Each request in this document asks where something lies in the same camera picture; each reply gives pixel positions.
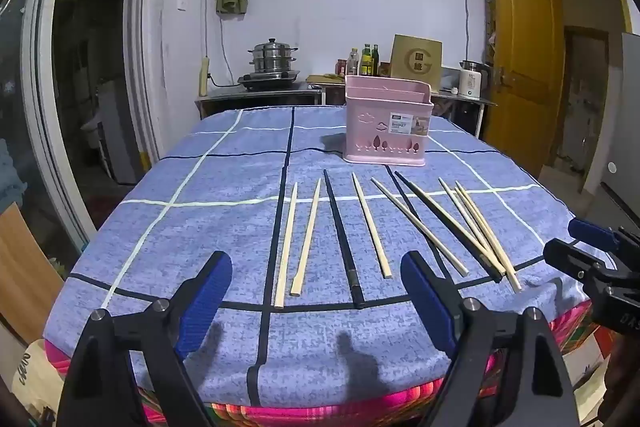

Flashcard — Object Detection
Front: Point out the wooden chopstick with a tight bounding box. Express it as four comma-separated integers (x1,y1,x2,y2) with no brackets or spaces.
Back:
273,182,299,309
371,177,470,278
351,172,393,280
450,188,501,268
438,177,507,277
291,178,322,297
455,180,523,292
417,188,496,265

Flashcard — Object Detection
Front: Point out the steel kitchen counter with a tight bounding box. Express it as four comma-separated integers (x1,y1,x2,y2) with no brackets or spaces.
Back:
195,77,498,140

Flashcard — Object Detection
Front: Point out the yellow wooden door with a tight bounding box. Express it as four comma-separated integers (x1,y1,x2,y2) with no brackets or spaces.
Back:
482,0,566,178

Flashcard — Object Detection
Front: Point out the beige paper bag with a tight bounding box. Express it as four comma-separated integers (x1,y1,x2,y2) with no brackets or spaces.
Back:
10,339,68,427

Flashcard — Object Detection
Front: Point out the steel steamer pot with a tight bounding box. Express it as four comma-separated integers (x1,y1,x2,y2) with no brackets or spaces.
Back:
247,38,299,75

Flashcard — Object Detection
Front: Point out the blue plaid tablecloth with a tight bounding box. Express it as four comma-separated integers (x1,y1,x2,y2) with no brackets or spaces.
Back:
42,106,593,410

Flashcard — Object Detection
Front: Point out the gold gift box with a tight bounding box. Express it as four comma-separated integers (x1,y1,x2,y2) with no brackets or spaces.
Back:
390,34,444,80

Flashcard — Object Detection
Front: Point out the cardboard box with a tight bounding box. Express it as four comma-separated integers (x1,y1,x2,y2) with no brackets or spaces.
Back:
560,322,616,408

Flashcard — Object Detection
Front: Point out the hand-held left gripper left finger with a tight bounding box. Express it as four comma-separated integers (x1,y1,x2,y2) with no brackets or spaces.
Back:
57,250,234,427

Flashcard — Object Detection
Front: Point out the white sliding glass door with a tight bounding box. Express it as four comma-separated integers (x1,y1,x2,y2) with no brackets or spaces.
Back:
0,0,168,258

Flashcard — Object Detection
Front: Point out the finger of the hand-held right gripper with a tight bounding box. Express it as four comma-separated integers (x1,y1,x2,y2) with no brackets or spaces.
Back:
543,238,621,290
568,217,640,258

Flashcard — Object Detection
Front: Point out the pink plastic chopstick basket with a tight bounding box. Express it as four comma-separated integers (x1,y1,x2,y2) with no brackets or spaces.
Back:
344,75,434,168

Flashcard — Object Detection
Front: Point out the black chopstick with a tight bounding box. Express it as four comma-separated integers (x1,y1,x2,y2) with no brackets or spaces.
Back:
322,169,367,309
394,171,505,283

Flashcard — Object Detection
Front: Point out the black induction stove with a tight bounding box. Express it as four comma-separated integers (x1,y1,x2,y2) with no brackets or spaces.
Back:
237,71,301,90

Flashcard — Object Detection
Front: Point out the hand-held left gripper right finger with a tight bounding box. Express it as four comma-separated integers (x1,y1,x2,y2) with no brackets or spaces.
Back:
400,250,583,427

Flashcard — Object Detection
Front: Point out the pink striped cloth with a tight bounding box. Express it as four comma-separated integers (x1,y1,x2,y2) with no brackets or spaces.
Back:
44,302,608,427

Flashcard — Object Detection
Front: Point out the white electric kettle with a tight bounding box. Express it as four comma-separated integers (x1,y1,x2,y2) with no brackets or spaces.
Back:
459,59,493,98

